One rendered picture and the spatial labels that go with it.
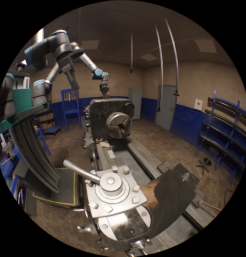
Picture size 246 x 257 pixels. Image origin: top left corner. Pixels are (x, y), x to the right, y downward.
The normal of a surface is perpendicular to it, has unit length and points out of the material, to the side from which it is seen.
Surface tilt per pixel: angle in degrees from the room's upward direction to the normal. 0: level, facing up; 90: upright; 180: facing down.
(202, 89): 90
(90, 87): 90
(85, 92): 90
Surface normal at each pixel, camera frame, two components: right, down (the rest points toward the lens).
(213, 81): -0.91, 0.14
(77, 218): 0.04, -0.91
